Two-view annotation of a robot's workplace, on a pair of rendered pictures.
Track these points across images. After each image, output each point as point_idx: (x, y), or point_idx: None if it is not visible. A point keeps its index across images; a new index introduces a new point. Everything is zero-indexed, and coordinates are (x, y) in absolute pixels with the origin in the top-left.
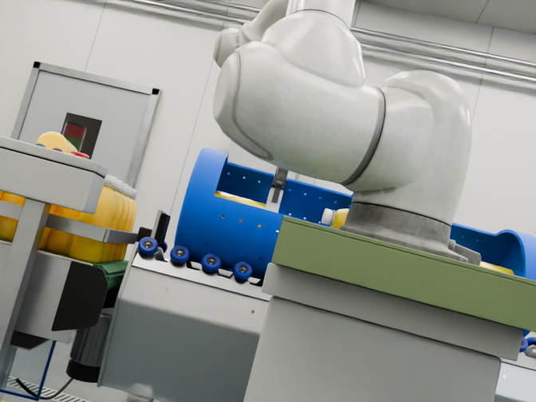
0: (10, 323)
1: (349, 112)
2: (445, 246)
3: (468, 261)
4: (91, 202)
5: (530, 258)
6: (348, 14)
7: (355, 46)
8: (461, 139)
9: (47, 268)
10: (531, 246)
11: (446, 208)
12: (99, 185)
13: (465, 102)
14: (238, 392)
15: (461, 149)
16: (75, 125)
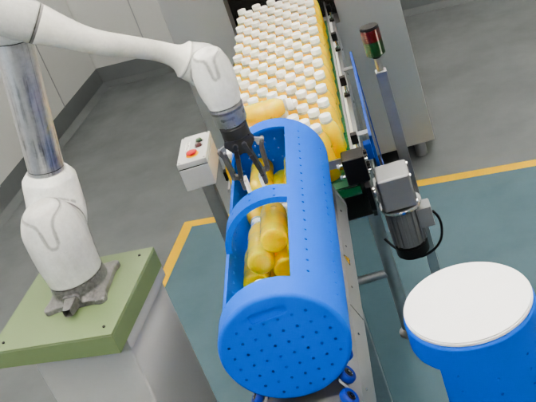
0: (223, 235)
1: None
2: (57, 301)
3: (65, 312)
4: (197, 183)
5: (219, 322)
6: (29, 167)
7: (25, 192)
8: (28, 252)
9: None
10: (225, 310)
11: (46, 282)
12: (199, 171)
13: (22, 232)
14: None
15: (30, 257)
16: (360, 32)
